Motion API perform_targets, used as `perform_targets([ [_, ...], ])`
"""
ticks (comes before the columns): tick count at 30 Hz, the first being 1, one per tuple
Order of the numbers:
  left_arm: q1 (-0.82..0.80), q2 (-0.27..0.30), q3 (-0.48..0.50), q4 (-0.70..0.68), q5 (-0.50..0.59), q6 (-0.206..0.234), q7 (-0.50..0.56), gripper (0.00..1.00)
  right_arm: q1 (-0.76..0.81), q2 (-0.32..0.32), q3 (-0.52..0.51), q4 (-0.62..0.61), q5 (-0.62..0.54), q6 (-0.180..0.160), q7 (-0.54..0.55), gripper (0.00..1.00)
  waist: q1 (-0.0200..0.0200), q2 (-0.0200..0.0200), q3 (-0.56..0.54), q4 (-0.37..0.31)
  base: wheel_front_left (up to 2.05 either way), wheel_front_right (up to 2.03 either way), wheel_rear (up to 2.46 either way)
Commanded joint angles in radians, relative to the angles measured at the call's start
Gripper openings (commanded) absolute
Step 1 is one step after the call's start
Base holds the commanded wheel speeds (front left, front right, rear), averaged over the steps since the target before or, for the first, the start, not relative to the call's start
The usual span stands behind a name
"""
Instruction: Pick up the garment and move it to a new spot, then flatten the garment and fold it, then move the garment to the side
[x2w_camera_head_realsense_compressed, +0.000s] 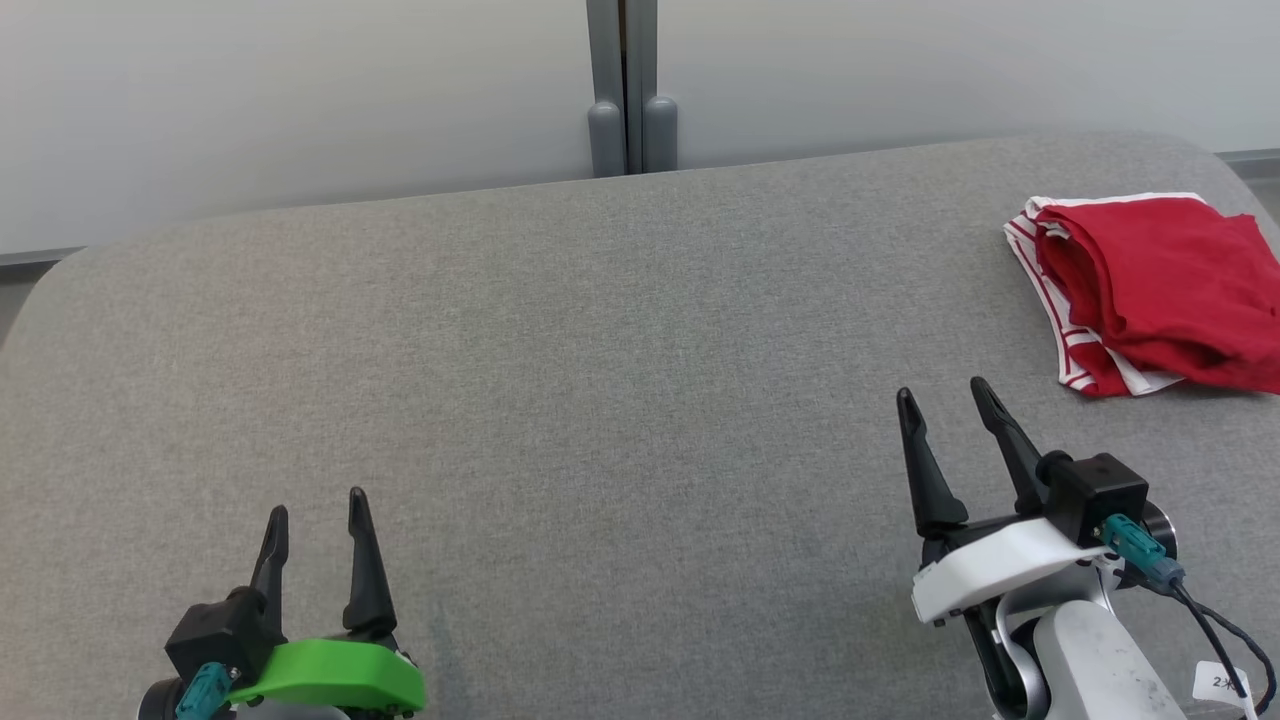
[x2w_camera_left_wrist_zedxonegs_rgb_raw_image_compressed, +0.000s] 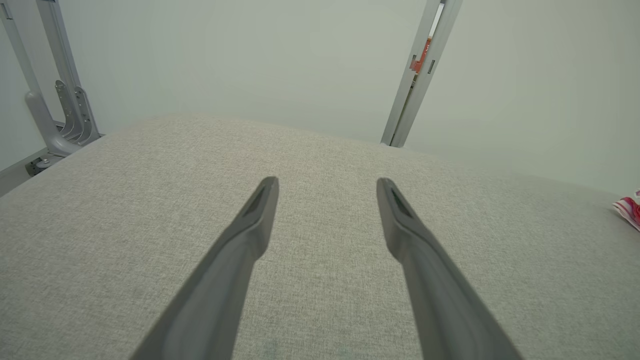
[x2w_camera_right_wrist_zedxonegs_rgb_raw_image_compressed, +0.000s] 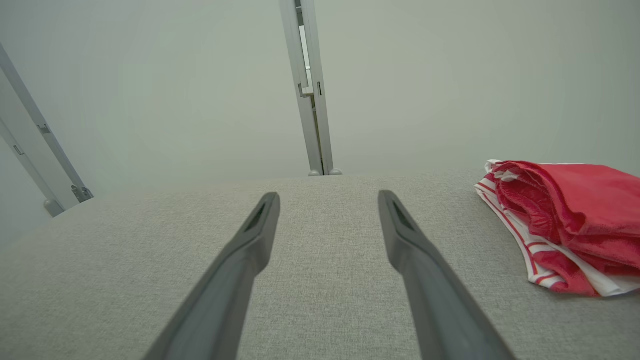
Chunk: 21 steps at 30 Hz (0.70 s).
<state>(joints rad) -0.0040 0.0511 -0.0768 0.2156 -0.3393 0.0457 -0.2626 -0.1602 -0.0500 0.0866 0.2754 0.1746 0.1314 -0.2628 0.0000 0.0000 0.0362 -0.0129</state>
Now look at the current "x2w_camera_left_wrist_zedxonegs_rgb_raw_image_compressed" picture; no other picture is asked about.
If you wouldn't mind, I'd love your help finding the grey fabric sofa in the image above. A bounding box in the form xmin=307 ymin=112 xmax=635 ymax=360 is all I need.
xmin=0 ymin=112 xmax=640 ymax=360

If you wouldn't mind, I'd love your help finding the red jersey with white sleeves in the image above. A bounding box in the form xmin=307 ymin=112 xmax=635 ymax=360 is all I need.
xmin=612 ymin=188 xmax=640 ymax=232

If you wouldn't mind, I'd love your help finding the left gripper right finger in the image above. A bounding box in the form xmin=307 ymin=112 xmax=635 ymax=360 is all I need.
xmin=376 ymin=177 xmax=524 ymax=360

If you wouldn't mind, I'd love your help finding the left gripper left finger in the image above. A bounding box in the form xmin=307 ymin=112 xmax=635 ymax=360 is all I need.
xmin=130 ymin=176 xmax=280 ymax=360

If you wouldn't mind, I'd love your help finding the grey frame post curved foot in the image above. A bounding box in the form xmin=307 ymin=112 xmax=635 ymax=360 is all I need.
xmin=0 ymin=0 xmax=85 ymax=157

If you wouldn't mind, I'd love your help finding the grey metal partition post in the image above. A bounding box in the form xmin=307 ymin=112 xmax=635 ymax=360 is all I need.
xmin=380 ymin=0 xmax=464 ymax=149

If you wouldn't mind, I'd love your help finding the orange tag in post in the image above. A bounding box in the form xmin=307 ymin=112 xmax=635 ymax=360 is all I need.
xmin=412 ymin=37 xmax=433 ymax=75

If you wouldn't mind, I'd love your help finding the grey frame post bracket foot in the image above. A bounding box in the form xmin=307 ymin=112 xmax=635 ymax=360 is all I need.
xmin=35 ymin=0 xmax=104 ymax=147

